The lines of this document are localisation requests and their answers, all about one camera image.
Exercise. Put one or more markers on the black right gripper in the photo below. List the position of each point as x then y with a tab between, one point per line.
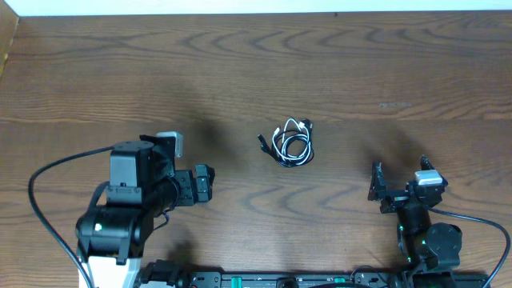
398	200

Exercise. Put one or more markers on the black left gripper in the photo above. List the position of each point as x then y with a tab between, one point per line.
192	186

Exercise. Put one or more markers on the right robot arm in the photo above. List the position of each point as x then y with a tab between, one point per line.
432	249

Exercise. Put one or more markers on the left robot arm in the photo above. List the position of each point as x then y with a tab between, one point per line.
144	184

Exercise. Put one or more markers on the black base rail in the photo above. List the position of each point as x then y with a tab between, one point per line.
312	280

